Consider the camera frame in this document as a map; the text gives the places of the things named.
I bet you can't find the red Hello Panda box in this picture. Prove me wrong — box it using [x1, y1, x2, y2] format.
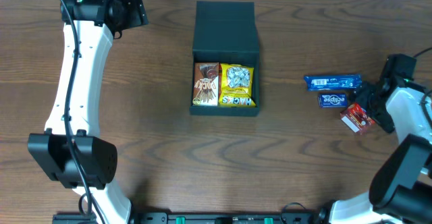
[340, 103, 375, 134]

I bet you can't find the dark green box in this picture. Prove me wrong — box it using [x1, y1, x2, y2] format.
[190, 1, 260, 117]

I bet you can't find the brown Pocky box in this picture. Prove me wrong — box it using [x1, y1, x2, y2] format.
[192, 63, 219, 107]

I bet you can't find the yellow Hacks candy bag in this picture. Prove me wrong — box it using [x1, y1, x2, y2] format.
[218, 63, 256, 107]

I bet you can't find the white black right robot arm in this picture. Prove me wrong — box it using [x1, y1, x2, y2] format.
[312, 54, 431, 223]

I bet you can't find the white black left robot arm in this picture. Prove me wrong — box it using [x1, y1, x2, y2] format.
[28, 0, 148, 223]

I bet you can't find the blue Oreo cookie pack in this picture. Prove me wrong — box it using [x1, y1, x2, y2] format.
[304, 74, 362, 91]

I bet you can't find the blue Eclipse mint tin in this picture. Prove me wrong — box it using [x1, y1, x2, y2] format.
[318, 93, 348, 108]

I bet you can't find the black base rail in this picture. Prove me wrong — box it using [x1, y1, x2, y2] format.
[51, 210, 329, 224]

